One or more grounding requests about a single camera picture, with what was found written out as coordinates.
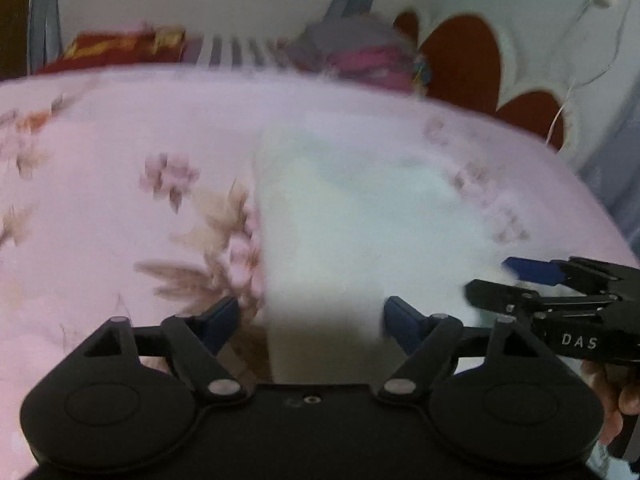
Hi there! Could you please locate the stack of folded clothes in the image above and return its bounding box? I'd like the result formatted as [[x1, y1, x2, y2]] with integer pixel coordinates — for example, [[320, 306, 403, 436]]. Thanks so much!
[[284, 14, 432, 95]]

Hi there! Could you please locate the grey striped pillow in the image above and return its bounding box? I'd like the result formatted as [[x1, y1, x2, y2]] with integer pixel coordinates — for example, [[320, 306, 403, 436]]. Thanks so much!
[[186, 34, 297, 69]]

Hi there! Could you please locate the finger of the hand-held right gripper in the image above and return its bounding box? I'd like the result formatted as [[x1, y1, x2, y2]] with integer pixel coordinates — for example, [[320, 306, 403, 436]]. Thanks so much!
[[465, 279, 623, 322], [501, 255, 640, 297]]

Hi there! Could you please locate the brown and white headboard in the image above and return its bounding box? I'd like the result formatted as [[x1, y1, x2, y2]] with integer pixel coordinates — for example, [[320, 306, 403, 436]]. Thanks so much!
[[372, 0, 640, 178]]

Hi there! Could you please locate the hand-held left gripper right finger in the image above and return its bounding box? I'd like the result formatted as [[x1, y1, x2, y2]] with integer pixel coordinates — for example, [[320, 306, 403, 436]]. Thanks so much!
[[376, 296, 552, 404]]

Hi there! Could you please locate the white small garment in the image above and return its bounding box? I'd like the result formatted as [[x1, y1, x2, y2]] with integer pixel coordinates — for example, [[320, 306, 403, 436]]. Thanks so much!
[[251, 120, 576, 386]]

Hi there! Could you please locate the person's right hand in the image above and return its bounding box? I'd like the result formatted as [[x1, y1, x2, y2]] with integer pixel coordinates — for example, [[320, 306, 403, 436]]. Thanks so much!
[[580, 359, 640, 447]]

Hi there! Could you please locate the red patterned folded blanket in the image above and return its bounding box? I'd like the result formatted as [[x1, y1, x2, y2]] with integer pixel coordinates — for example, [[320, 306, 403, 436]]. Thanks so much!
[[37, 29, 190, 77]]

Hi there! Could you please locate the brown wooden door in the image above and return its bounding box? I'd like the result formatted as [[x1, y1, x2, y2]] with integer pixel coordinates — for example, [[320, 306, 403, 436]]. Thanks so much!
[[0, 0, 34, 82]]

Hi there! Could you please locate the pink floral bedsheet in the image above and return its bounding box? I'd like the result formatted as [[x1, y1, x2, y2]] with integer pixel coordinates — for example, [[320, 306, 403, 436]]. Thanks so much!
[[0, 62, 640, 480]]

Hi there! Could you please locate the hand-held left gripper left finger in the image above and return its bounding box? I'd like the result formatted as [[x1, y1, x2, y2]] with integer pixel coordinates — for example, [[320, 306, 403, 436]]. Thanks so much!
[[82, 296, 252, 404]]

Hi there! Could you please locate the white cable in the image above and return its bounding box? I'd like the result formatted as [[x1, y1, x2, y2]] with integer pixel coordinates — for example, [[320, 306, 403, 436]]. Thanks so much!
[[546, 0, 632, 152]]

